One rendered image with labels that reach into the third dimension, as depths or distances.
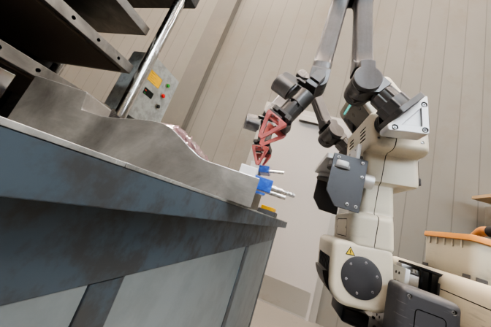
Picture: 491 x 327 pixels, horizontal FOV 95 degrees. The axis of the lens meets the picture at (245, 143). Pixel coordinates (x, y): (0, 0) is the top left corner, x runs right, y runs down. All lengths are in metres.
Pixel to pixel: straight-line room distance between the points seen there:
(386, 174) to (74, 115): 0.84
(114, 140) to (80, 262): 0.26
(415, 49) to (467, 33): 0.70
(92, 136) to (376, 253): 0.75
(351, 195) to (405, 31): 3.48
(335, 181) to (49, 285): 0.65
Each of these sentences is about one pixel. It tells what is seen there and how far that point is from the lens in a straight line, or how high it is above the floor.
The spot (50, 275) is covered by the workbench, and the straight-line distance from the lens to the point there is 0.28.
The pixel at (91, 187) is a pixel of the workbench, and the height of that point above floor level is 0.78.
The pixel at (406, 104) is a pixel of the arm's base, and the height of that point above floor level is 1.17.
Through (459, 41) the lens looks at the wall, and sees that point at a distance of 4.23.
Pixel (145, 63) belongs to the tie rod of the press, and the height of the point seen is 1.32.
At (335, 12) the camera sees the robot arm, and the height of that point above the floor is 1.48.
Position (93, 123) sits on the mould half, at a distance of 0.53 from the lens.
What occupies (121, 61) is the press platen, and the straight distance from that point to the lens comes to 1.33.
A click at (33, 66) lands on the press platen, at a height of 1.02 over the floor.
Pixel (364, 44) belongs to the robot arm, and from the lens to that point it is 0.84.
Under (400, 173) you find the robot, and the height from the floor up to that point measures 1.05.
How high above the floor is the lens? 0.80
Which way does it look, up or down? 15 degrees up
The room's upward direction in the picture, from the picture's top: 19 degrees clockwise
